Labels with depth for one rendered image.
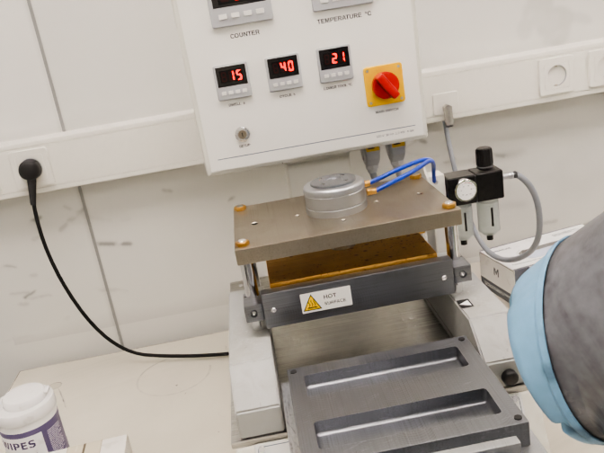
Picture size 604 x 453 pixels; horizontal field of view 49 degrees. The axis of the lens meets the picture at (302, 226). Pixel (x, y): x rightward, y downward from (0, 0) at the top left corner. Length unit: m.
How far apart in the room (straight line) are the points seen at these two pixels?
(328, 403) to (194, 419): 0.51
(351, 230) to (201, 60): 0.33
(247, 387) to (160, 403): 0.49
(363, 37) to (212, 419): 0.64
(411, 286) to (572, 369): 0.42
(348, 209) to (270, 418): 0.27
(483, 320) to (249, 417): 0.28
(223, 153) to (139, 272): 0.50
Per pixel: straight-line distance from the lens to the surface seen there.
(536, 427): 0.81
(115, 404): 1.27
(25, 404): 1.05
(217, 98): 0.95
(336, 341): 0.91
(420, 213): 0.80
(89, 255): 1.40
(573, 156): 1.50
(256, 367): 0.76
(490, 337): 0.78
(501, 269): 1.26
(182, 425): 1.15
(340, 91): 0.96
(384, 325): 0.94
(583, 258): 0.41
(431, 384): 0.68
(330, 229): 0.78
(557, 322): 0.41
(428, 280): 0.81
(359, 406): 0.66
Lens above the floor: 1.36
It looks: 18 degrees down
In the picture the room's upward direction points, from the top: 9 degrees counter-clockwise
